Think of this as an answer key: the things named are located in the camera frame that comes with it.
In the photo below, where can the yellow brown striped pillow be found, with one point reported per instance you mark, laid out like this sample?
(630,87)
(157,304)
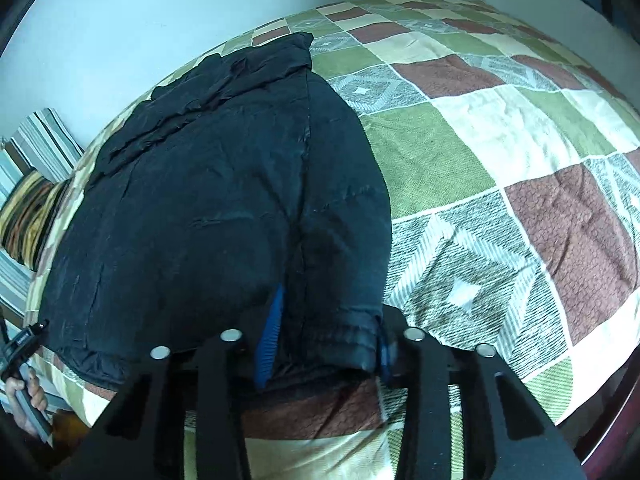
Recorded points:
(30,210)

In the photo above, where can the dark wooden bed frame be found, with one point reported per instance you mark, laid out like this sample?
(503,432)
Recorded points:
(617,455)

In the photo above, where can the patchwork bedspread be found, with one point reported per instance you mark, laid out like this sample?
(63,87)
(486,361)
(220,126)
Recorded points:
(500,135)

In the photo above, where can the person's left hand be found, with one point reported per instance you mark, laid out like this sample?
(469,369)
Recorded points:
(35,392)

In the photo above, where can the black puffer jacket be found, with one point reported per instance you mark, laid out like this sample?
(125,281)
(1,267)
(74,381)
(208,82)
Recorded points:
(210,200)

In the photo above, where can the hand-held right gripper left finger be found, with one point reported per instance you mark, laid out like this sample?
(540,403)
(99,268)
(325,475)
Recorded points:
(270,332)

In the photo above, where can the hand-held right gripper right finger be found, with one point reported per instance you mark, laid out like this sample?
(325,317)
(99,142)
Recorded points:
(386,357)

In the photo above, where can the grey striped pillow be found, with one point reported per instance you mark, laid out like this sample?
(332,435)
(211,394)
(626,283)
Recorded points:
(12,280)
(45,140)

